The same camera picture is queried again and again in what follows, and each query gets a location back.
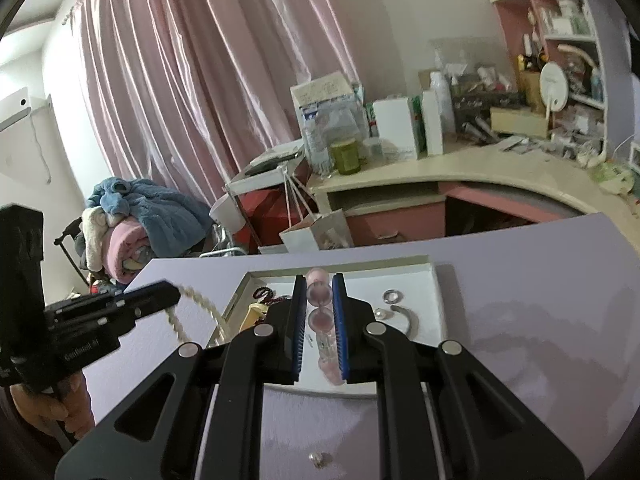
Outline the white pearl bracelet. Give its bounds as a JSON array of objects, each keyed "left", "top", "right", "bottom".
[{"left": 164, "top": 284, "right": 232, "bottom": 348}]

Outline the small pearl earring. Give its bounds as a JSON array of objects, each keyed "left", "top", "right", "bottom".
[{"left": 308, "top": 452, "right": 332, "bottom": 469}]

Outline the pink bead bracelet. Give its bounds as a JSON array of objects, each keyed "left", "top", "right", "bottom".
[{"left": 304, "top": 266, "right": 346, "bottom": 387}]

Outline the grey jewelry tray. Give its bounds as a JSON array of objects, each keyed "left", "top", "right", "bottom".
[{"left": 222, "top": 256, "right": 447, "bottom": 398}]

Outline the person's left hand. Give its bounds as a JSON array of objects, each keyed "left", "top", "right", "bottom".
[{"left": 10, "top": 372, "right": 96, "bottom": 440}]

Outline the pile of blankets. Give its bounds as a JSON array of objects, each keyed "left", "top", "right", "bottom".
[{"left": 74, "top": 177, "right": 213, "bottom": 285}]

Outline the white cup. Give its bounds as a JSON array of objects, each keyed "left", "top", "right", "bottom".
[{"left": 209, "top": 193, "right": 246, "bottom": 235}]

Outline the white paper bag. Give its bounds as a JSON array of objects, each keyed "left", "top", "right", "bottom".
[{"left": 278, "top": 164, "right": 356, "bottom": 254}]

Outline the curved beige desk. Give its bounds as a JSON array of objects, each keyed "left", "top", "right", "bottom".
[{"left": 308, "top": 143, "right": 639, "bottom": 249}]

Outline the green jar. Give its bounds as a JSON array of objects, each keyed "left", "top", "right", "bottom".
[{"left": 330, "top": 139, "right": 361, "bottom": 176}]

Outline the white box on desk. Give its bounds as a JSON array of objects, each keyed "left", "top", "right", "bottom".
[{"left": 372, "top": 96, "right": 420, "bottom": 162}]

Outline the pink curtain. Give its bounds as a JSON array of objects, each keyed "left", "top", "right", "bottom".
[{"left": 68, "top": 0, "right": 359, "bottom": 203}]

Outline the clear plastic bag box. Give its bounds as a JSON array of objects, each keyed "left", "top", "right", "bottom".
[{"left": 290, "top": 72, "right": 370, "bottom": 177}]

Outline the white lotion bottle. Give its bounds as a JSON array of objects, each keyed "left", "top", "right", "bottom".
[{"left": 430, "top": 70, "right": 456, "bottom": 133}]

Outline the round white mirror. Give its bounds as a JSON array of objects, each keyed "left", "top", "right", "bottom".
[{"left": 539, "top": 62, "right": 568, "bottom": 119}]

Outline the pink white bookshelf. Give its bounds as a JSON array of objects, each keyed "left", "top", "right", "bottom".
[{"left": 489, "top": 0, "right": 639, "bottom": 162}]

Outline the grey woven bracelet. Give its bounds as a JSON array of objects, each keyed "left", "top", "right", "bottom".
[{"left": 389, "top": 303, "right": 420, "bottom": 340}]

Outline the dark red bead necklace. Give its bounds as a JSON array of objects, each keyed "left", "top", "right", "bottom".
[{"left": 252, "top": 285, "right": 294, "bottom": 306}]

